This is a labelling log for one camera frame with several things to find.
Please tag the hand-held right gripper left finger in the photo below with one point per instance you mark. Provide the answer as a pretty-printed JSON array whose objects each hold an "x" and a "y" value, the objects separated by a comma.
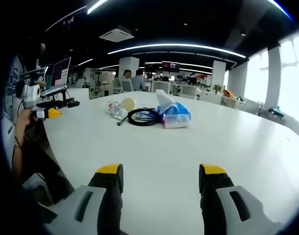
[{"x": 90, "y": 203}]

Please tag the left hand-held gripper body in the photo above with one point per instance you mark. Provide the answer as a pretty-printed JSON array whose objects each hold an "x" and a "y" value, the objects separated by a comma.
[{"x": 29, "y": 94}]

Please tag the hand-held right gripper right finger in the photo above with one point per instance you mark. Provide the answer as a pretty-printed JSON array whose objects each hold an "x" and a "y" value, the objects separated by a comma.
[{"x": 237, "y": 205}]

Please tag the clear plastic bottle item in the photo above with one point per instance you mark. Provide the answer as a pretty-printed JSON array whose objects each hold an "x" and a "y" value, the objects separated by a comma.
[{"x": 116, "y": 110}]

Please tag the white round tape roll item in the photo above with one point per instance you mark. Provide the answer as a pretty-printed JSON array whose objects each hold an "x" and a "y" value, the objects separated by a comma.
[{"x": 128, "y": 103}]

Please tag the blue packet item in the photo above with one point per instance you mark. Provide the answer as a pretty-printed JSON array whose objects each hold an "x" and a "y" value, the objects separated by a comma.
[{"x": 144, "y": 115}]

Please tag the blue tissue pack item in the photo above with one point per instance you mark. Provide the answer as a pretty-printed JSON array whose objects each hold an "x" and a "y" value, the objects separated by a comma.
[{"x": 175, "y": 113}]

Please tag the black laptop stand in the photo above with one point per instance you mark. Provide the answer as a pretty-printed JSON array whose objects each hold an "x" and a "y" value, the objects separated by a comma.
[{"x": 66, "y": 101}]

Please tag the open laptop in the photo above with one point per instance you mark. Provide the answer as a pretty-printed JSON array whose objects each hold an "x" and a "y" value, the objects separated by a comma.
[{"x": 60, "y": 76}]

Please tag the white office chair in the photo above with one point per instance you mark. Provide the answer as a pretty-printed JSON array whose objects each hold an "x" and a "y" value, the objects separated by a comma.
[
  {"x": 127, "y": 86},
  {"x": 188, "y": 91},
  {"x": 161, "y": 87}
]

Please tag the white table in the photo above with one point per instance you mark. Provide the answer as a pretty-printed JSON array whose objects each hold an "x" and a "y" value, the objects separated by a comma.
[{"x": 164, "y": 156}]

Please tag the ceiling air conditioner vent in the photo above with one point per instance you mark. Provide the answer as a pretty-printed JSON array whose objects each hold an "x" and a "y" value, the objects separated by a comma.
[{"x": 117, "y": 35}]

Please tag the ceiling light strip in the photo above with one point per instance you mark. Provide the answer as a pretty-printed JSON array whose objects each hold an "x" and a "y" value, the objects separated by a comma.
[{"x": 95, "y": 6}]

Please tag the orange bag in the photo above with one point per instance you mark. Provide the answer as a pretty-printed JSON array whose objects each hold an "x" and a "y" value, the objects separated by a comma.
[{"x": 229, "y": 93}]

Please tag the green potted plant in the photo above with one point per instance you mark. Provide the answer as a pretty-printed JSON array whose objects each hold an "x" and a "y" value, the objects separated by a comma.
[{"x": 218, "y": 88}]

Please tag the hanging display screen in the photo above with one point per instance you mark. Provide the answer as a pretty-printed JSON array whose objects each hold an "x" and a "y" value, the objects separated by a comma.
[{"x": 170, "y": 66}]

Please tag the long curved ceiling light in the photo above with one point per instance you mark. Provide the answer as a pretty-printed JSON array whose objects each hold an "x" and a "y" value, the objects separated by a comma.
[{"x": 176, "y": 46}]

